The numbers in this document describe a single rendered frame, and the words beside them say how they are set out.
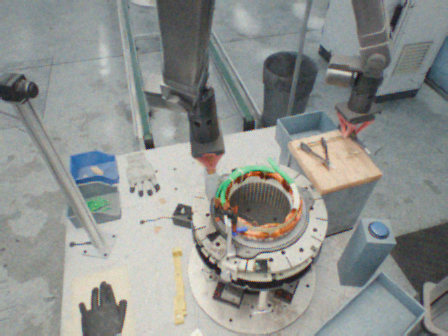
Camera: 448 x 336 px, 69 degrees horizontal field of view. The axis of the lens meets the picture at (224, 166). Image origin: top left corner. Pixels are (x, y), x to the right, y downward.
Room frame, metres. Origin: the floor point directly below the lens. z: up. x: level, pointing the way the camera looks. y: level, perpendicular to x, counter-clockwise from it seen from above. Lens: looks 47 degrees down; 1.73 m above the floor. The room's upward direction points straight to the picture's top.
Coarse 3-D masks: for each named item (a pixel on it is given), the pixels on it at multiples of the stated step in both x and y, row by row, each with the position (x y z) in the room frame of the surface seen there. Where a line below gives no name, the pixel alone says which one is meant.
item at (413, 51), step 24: (336, 0) 3.18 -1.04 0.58; (384, 0) 2.58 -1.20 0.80; (408, 0) 2.36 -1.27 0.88; (432, 0) 2.40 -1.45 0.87; (336, 24) 3.09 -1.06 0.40; (408, 24) 2.37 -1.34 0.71; (432, 24) 2.43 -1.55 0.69; (336, 48) 3.00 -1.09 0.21; (408, 48) 2.38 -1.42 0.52; (432, 48) 2.45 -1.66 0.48; (384, 72) 2.36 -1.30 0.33; (408, 72) 2.40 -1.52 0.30; (384, 96) 2.40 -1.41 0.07; (408, 96) 2.47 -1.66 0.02
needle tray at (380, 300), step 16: (384, 272) 0.31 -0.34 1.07; (368, 288) 0.29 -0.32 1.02; (384, 288) 0.29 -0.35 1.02; (400, 288) 0.28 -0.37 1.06; (352, 304) 0.26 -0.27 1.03; (368, 304) 0.26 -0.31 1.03; (384, 304) 0.26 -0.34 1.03; (400, 304) 0.26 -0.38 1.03; (416, 304) 0.24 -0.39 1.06; (336, 320) 0.23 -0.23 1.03; (352, 320) 0.23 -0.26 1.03; (368, 320) 0.23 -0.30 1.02; (384, 320) 0.23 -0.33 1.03; (400, 320) 0.23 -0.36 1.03; (416, 320) 0.21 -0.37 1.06
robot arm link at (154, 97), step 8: (208, 72) 0.50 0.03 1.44; (152, 80) 0.51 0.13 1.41; (160, 80) 0.50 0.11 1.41; (152, 88) 0.50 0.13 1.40; (152, 96) 0.50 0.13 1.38; (160, 96) 0.49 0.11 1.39; (168, 96) 0.43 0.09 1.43; (176, 96) 0.42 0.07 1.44; (200, 96) 0.46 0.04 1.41; (152, 104) 0.50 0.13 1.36; (160, 104) 0.49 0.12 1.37; (168, 104) 0.42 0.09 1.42; (176, 104) 0.41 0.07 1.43; (184, 104) 0.42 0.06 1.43; (184, 112) 0.42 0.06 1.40; (192, 112) 0.43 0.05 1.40
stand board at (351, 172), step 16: (288, 144) 0.72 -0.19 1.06; (320, 144) 0.71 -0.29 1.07; (336, 144) 0.71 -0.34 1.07; (352, 144) 0.71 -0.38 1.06; (304, 160) 0.65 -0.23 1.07; (336, 160) 0.65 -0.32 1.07; (352, 160) 0.65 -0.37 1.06; (368, 160) 0.65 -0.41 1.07; (320, 176) 0.59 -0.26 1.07; (336, 176) 0.59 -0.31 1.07; (352, 176) 0.59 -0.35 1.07; (368, 176) 0.59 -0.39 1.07; (320, 192) 0.54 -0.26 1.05
